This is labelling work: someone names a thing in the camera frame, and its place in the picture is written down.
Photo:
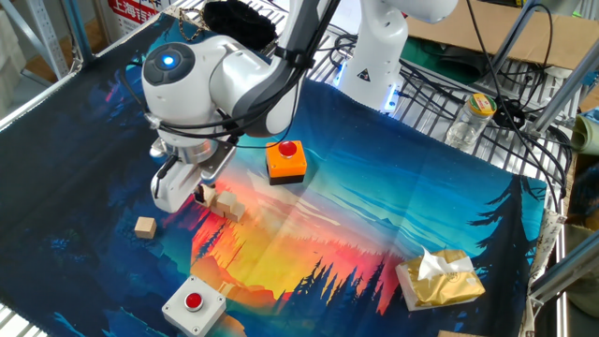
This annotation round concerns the black fluffy duster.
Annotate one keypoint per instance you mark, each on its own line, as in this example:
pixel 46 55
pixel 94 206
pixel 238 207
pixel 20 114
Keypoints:
pixel 238 23

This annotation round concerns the aluminium profile bar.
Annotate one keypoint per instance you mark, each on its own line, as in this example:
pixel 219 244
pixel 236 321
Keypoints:
pixel 566 86
pixel 566 269
pixel 515 37

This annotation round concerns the white box with red print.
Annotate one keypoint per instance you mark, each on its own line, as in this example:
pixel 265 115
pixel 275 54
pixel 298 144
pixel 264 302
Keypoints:
pixel 133 11

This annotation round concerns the silver camera box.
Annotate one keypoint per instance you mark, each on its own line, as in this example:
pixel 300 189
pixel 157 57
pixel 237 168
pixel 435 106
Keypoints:
pixel 220 161

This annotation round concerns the orange box with red button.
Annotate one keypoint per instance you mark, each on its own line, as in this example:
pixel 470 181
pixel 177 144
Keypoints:
pixel 286 168

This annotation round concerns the clear jar with yellow lid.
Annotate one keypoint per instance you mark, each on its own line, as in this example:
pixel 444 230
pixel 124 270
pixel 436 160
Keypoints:
pixel 468 124

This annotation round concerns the dark green board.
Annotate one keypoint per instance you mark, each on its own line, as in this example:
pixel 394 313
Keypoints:
pixel 421 58

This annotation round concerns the flat brown cardboard sheet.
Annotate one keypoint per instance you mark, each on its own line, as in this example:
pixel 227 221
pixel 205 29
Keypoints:
pixel 561 42

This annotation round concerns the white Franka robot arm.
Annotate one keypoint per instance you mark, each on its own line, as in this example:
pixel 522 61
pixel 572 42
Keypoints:
pixel 178 103

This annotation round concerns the white box with red button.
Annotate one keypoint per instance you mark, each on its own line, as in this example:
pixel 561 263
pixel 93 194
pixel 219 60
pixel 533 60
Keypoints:
pixel 206 313

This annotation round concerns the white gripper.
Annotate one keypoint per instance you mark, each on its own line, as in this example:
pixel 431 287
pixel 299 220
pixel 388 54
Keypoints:
pixel 178 189

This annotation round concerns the gold tissue pack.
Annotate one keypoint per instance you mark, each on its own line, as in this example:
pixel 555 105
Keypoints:
pixel 444 285

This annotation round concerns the grey perforated shelf frame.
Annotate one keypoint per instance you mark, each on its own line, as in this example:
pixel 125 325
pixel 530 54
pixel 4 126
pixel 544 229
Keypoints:
pixel 47 37

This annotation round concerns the pale green roll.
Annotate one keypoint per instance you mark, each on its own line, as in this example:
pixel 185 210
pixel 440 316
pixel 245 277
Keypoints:
pixel 587 136

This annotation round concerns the white printed paper sheet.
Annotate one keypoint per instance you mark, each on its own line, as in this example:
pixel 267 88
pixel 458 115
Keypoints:
pixel 348 14

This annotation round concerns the white patterned cloth strip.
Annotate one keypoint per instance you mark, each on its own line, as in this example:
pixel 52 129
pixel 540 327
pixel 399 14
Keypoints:
pixel 545 243

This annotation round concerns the blue metal post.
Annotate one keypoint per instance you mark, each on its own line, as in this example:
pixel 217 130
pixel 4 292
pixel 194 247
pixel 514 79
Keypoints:
pixel 77 28

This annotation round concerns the black power adapter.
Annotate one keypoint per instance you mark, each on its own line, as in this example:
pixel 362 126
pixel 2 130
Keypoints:
pixel 507 112

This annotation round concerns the colourful forest print cloth mat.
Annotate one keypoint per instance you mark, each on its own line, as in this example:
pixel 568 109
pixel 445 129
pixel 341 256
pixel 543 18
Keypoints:
pixel 374 210

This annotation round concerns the brown cardboard scrap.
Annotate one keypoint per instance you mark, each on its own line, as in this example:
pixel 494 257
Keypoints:
pixel 458 334

